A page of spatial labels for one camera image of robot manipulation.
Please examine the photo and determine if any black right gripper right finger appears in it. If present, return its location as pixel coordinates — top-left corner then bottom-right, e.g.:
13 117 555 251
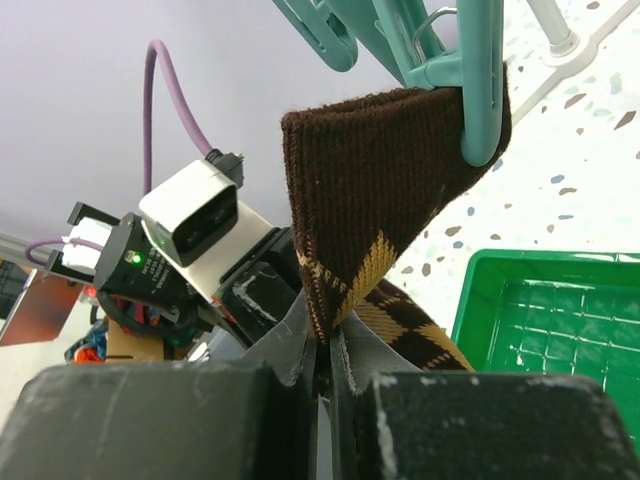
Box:
329 315 639 479

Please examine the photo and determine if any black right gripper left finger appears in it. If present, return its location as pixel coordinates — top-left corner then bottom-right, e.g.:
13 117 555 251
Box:
1 296 317 479

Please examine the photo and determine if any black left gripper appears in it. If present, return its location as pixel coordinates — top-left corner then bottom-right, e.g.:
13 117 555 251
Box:
68 202 300 348

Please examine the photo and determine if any white clip hanger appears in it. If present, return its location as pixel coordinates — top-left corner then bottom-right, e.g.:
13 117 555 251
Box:
272 0 358 72

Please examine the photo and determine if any green plastic tray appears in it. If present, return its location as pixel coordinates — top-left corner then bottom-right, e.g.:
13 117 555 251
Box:
452 249 639 423

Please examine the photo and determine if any teal clothes peg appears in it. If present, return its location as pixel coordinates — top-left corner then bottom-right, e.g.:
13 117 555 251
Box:
349 0 507 167

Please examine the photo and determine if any white drying rack stand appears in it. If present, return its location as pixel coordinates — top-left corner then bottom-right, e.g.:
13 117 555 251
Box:
504 0 639 123

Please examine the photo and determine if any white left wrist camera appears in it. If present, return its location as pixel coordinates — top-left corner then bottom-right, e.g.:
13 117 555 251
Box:
139 160 273 304

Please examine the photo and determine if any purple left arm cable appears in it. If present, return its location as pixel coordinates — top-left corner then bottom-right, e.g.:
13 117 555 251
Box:
25 39 244 266

